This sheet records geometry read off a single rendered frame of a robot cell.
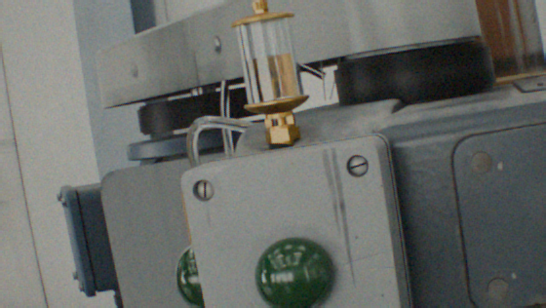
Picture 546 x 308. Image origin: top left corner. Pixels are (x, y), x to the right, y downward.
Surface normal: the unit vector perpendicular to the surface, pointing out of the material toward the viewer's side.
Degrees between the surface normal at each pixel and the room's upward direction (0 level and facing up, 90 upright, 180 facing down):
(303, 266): 70
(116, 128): 90
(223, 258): 90
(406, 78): 90
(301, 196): 90
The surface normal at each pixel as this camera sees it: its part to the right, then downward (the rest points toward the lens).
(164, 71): -0.87, 0.18
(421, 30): 0.08, 0.04
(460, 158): -0.19, 0.08
